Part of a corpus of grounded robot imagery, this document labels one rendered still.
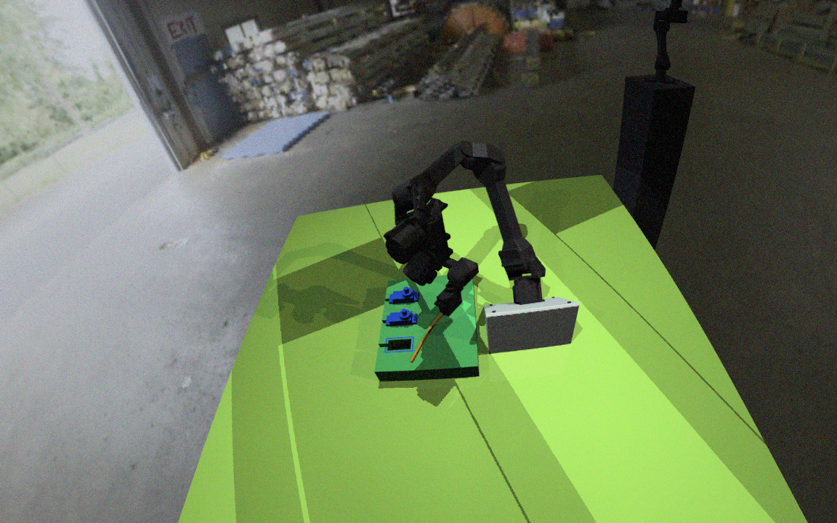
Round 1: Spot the green flat rectangular deck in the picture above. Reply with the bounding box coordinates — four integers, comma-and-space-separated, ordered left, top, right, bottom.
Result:
374, 275, 480, 381

